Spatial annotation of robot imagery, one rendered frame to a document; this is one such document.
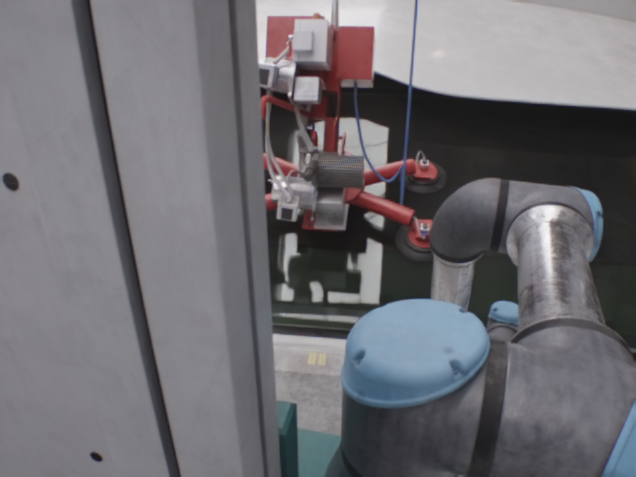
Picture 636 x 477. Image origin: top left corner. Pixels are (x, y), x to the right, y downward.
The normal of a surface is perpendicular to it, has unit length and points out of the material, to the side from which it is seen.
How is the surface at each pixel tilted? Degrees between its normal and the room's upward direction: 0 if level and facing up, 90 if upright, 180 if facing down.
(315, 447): 0
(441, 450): 89
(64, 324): 90
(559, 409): 36
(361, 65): 73
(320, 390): 0
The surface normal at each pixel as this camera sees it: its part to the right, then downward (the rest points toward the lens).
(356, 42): -0.15, 0.15
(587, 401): -0.15, -0.63
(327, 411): 0.00, -0.90
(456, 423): -0.30, -0.07
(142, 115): -0.22, 0.43
